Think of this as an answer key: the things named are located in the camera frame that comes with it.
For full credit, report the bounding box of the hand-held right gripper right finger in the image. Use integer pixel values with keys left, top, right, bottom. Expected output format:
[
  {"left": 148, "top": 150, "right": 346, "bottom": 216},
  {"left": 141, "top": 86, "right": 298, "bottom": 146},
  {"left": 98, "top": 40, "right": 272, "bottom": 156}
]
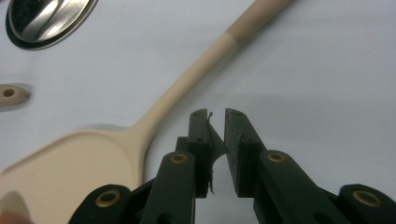
[{"left": 224, "top": 107, "right": 351, "bottom": 224}]

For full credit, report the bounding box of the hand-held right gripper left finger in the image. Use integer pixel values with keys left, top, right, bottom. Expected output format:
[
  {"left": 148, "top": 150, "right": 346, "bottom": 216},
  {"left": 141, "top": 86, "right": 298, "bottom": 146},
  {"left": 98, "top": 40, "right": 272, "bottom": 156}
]
[{"left": 139, "top": 107, "right": 230, "bottom": 224}]

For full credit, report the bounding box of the beige solid spatula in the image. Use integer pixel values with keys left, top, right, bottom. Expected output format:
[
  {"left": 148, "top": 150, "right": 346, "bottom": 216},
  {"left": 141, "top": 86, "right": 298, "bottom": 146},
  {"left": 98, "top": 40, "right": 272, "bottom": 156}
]
[{"left": 0, "top": 0, "right": 294, "bottom": 224}]

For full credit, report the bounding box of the beige perforated skimmer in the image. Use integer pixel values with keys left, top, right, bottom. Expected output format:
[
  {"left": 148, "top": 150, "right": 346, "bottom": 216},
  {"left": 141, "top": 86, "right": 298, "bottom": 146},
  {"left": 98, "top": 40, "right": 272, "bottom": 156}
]
[{"left": 0, "top": 83, "right": 32, "bottom": 109}]

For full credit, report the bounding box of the metal utensil rack stand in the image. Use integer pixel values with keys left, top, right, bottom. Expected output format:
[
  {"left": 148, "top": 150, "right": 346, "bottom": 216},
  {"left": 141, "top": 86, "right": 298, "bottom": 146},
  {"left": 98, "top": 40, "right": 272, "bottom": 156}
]
[{"left": 5, "top": 0, "right": 100, "bottom": 51}]

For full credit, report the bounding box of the white table mat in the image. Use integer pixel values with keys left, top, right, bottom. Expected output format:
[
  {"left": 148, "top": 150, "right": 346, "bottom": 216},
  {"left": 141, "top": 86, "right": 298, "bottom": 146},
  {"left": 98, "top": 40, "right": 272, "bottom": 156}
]
[{"left": 0, "top": 0, "right": 396, "bottom": 224}]

